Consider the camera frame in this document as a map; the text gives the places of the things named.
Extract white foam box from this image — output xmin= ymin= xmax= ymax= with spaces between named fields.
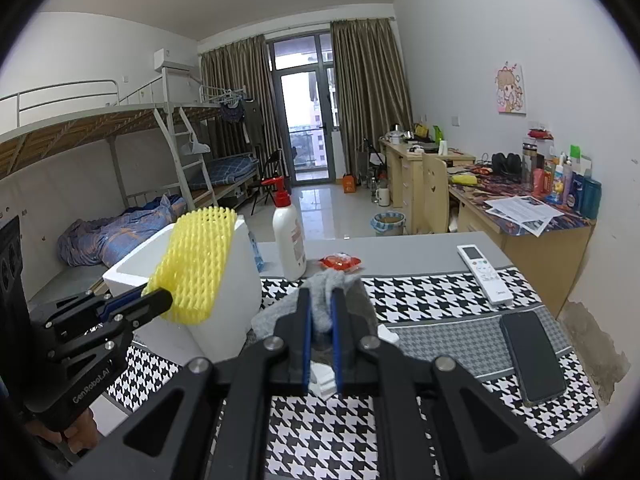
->
xmin=102 ymin=214 xmax=263 ymax=362

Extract cartoon wall poster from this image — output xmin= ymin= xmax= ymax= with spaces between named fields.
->
xmin=495 ymin=61 xmax=529 ymax=116

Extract black folding chair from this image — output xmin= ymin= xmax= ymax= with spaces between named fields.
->
xmin=248 ymin=150 xmax=285 ymax=216

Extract folding trolley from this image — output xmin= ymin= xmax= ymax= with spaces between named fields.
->
xmin=356 ymin=137 xmax=389 ymax=187

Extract printed paper sheets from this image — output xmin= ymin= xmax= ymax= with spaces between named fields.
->
xmin=484 ymin=195 xmax=565 ymax=237

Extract wooden chair with smile cutout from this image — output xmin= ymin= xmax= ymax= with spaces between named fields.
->
xmin=421 ymin=152 xmax=451 ymax=235

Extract wooden desk with patterned cover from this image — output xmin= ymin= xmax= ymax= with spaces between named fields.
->
xmin=447 ymin=179 xmax=594 ymax=317

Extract red snack packet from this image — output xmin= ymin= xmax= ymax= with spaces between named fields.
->
xmin=320 ymin=254 xmax=362 ymax=274

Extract yellow foam net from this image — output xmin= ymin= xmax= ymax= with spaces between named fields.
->
xmin=141 ymin=206 xmax=239 ymax=325

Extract white remote control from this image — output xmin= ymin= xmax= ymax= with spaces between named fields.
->
xmin=457 ymin=244 xmax=515 ymax=307

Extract trash bin with blue liner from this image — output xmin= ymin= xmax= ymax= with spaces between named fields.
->
xmin=370 ymin=212 xmax=406 ymax=237

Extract white lotion bottle red pump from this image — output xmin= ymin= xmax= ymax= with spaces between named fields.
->
xmin=261 ymin=176 xmax=308 ymax=281

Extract blue plaid blanket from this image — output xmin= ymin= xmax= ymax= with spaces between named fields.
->
xmin=56 ymin=195 xmax=189 ymax=267

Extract tissue pack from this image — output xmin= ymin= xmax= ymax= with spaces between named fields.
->
xmin=248 ymin=232 xmax=266 ymax=274

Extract dark hanging clothes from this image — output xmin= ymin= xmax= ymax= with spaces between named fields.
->
xmin=219 ymin=94 xmax=266 ymax=161

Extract blue plaid bedding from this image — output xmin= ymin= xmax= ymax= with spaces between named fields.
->
xmin=206 ymin=155 xmax=261 ymax=186

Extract brown curtain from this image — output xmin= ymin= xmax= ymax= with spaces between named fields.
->
xmin=200 ymin=35 xmax=275 ymax=201
xmin=330 ymin=17 xmax=414 ymax=171

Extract black smartphone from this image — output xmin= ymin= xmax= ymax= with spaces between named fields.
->
xmin=499 ymin=311 xmax=569 ymax=408

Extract grey metal bunk bed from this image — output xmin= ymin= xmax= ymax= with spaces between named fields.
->
xmin=0 ymin=79 xmax=213 ymax=311
xmin=165 ymin=85 xmax=266 ymax=211

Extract plain wooden desk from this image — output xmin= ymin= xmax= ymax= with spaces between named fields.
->
xmin=379 ymin=137 xmax=476 ymax=211

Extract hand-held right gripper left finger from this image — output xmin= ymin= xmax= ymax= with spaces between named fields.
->
xmin=65 ymin=287 xmax=314 ymax=480

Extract white air conditioner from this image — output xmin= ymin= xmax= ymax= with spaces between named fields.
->
xmin=154 ymin=48 xmax=194 ymax=72

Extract person's left hand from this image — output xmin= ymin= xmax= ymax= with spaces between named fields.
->
xmin=62 ymin=407 xmax=100 ymax=457

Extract glass balcony door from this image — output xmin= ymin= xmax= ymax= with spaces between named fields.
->
xmin=267 ymin=31 xmax=341 ymax=186

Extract houndstooth table mat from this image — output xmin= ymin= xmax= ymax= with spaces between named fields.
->
xmin=107 ymin=267 xmax=601 ymax=480

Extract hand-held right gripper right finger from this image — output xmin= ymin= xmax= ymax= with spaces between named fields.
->
xmin=330 ymin=289 xmax=586 ymax=480

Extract grey knit cloth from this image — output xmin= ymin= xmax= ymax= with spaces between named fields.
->
xmin=250 ymin=270 xmax=379 ymax=357

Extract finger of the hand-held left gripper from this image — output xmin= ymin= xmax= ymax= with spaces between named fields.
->
xmin=30 ymin=294 xmax=126 ymax=331
xmin=99 ymin=289 xmax=174 ymax=333

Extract white clothes hanger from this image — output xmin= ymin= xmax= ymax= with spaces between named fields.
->
xmin=180 ymin=132 xmax=212 ymax=156

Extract cluster of toiletry bottles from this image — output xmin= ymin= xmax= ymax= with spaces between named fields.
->
xmin=520 ymin=129 xmax=604 ymax=220

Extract black headphones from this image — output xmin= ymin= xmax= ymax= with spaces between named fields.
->
xmin=491 ymin=152 xmax=524 ymax=177

